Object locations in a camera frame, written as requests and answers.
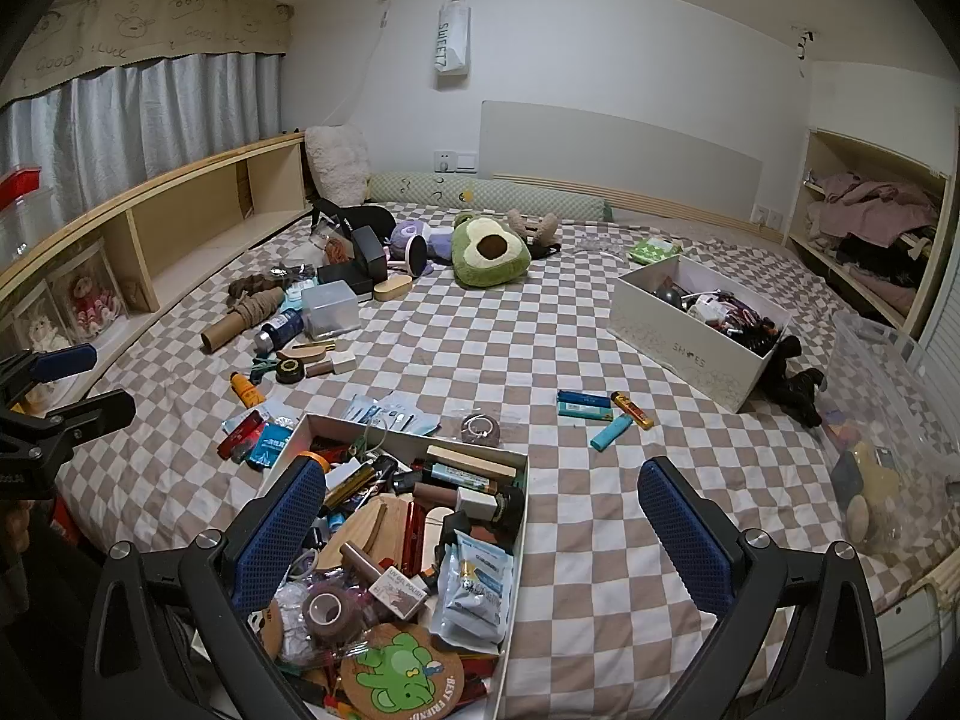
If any purple plush toy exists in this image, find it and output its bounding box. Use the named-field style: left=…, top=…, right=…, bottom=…
left=388, top=219, right=458, bottom=275

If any black plush toy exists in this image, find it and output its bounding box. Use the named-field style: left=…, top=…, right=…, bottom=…
left=761, top=337, right=826, bottom=428

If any translucent plastic box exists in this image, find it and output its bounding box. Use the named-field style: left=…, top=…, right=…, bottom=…
left=302, top=280, right=362, bottom=341

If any black flat box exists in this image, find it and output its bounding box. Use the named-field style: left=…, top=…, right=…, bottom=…
left=316, top=262, right=374, bottom=293

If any large white medicine sachet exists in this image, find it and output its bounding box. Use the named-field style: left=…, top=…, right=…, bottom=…
left=431, top=532, right=518, bottom=653

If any white slatted door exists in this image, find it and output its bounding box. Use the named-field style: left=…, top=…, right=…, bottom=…
left=911, top=240, right=960, bottom=466

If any wooden wardrobe shelf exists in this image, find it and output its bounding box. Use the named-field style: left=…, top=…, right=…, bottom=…
left=784, top=127, right=953, bottom=338

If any white shoe box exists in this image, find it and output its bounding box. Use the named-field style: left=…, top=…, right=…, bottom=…
left=607, top=255, right=794, bottom=413

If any cardboard tube with twine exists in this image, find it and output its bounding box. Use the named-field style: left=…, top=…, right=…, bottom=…
left=200, top=289, right=290, bottom=353

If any boxed white plush doll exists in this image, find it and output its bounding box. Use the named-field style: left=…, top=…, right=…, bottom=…
left=0, top=292, right=65, bottom=406

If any wooden bedside shelf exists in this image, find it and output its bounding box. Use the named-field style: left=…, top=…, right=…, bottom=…
left=0, top=131, right=308, bottom=421

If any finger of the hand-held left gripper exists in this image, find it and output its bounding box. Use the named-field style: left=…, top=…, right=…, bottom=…
left=34, top=388, right=137, bottom=460
left=0, top=343, right=98, bottom=410

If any white hanging bag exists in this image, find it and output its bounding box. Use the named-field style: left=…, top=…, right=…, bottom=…
left=435, top=0, right=472, bottom=89

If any brown teddy bear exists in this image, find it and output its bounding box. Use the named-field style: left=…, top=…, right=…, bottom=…
left=506, top=208, right=563, bottom=256

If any pile of small dark items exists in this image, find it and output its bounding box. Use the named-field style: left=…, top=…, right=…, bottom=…
left=652, top=277, right=781, bottom=357

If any black cube box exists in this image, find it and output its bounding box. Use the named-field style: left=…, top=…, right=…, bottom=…
left=351, top=225, right=389, bottom=280

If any white cardboard box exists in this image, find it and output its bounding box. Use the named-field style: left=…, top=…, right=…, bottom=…
left=247, top=412, right=530, bottom=720

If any cyan lighter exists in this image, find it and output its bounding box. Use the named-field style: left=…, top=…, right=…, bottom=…
left=590, top=416, right=631, bottom=452

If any clear plastic storage bin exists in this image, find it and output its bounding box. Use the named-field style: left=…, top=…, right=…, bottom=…
left=817, top=311, right=960, bottom=563

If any blue bottle silver cap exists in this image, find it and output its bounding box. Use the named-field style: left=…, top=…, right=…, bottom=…
left=253, top=309, right=305, bottom=357

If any green packet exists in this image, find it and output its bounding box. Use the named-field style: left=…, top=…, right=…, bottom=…
left=628, top=236, right=685, bottom=267

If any grey curtain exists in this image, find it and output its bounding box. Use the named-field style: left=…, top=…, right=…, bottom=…
left=0, top=52, right=286, bottom=241

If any brown fur scarf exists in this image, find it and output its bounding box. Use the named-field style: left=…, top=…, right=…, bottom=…
left=227, top=270, right=301, bottom=308

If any black cap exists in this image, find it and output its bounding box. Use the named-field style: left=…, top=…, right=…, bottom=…
left=309, top=199, right=397, bottom=241

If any clear plastic snack bag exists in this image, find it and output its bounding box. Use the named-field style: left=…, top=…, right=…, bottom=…
left=311, top=221, right=353, bottom=263

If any blue packet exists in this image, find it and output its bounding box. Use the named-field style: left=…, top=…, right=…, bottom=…
left=247, top=420, right=295, bottom=470

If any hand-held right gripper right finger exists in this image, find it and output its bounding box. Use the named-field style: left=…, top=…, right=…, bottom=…
left=636, top=456, right=887, bottom=720

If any yellow red lighter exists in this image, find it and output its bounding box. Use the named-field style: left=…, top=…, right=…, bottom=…
left=611, top=391, right=655, bottom=432

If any white fluffy pillow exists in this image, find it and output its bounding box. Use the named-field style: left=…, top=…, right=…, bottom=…
left=304, top=124, right=372, bottom=207

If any boxed teddy bear doll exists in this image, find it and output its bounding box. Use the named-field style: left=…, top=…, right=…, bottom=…
left=49, top=240, right=128, bottom=342

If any white headboard panel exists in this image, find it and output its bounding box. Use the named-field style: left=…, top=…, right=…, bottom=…
left=480, top=100, right=764, bottom=218

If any red lid storage box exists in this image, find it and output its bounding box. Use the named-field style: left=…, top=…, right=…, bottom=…
left=0, top=165, right=57, bottom=263

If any green elephant round coaster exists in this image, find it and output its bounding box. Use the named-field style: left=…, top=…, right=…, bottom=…
left=339, top=622, right=466, bottom=713

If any pile of clothes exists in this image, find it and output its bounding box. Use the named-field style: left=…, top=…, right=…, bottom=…
left=806, top=171, right=942, bottom=290

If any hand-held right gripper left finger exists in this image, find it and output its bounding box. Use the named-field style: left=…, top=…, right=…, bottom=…
left=81, top=454, right=329, bottom=720

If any avocado plush toy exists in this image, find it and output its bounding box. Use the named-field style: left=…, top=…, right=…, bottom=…
left=450, top=210, right=533, bottom=290

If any checkered bed sheet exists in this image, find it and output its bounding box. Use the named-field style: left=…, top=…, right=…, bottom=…
left=45, top=217, right=938, bottom=720

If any green bolster pillow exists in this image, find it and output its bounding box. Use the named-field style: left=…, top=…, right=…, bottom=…
left=367, top=171, right=616, bottom=222

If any cartoon print valance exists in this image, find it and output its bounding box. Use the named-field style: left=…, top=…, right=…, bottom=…
left=0, top=0, right=293, bottom=110

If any red metallic tube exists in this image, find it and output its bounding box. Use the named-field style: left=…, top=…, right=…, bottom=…
left=401, top=502, right=422, bottom=578

